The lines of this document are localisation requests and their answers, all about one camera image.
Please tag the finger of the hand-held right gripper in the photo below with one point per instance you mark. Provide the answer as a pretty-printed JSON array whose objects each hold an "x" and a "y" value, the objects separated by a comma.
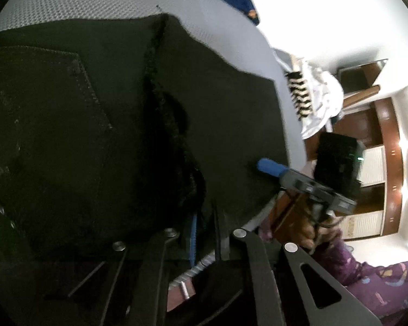
[{"x": 269, "y": 167}]

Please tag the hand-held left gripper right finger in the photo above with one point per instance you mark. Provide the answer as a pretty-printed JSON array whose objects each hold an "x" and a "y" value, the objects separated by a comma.
[{"x": 258, "y": 278}]

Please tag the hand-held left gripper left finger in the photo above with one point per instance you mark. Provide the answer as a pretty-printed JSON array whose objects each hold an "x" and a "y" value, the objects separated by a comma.
[{"x": 193, "y": 241}]

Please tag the black pants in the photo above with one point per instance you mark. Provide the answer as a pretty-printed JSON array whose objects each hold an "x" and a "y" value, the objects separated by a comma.
[{"x": 105, "y": 125}]

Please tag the person's right forearm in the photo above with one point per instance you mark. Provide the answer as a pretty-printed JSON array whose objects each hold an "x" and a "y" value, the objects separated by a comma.
[{"x": 377, "y": 278}]

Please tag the person's right hand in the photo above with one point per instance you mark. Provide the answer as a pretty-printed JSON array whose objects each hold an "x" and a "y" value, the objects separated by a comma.
[{"x": 307, "y": 236}]

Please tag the wooden cabinet with white panels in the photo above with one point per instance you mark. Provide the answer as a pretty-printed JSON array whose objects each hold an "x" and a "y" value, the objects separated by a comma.
[{"x": 377, "y": 163}]

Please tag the white cloth with striped trim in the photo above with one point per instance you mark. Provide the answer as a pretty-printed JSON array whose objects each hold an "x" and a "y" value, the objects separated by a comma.
[{"x": 321, "y": 95}]

